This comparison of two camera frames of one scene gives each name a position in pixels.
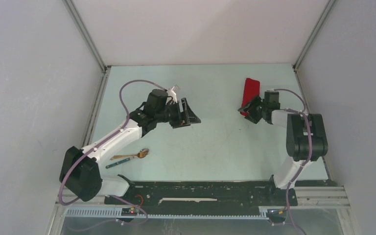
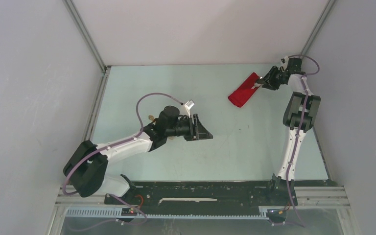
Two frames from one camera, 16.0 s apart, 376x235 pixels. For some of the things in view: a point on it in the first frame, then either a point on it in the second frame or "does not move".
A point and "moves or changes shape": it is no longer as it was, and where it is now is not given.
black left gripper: (189, 117) → (196, 131)
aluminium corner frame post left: (85, 35) does not move
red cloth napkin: (252, 89) moves or changes shape
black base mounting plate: (195, 194) does not move
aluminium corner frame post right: (326, 12) does not move
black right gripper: (250, 117) → (270, 77)
